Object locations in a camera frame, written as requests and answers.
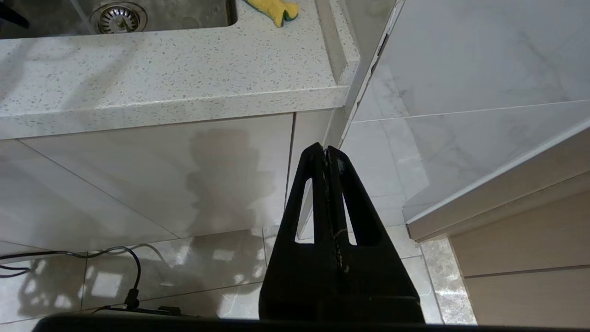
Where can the metal sink drain strainer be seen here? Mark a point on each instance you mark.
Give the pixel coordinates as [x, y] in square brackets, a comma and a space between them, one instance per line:
[119, 18]

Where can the white cabinet door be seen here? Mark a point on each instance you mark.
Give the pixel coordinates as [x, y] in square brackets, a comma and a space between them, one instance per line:
[138, 184]
[46, 207]

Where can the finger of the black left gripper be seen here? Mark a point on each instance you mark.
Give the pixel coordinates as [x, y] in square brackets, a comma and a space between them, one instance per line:
[11, 16]

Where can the yellow sponge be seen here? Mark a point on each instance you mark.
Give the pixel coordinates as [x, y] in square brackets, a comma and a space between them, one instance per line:
[276, 9]

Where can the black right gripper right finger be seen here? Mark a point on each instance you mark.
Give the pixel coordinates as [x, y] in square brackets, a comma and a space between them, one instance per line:
[378, 276]

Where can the narrow white cabinet panel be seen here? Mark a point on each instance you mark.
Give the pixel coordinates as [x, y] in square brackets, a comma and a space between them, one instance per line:
[309, 133]

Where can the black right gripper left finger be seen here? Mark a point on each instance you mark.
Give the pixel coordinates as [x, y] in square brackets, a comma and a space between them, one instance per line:
[286, 276]

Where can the stainless steel sink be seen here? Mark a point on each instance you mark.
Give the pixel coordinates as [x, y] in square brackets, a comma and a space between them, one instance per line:
[193, 16]

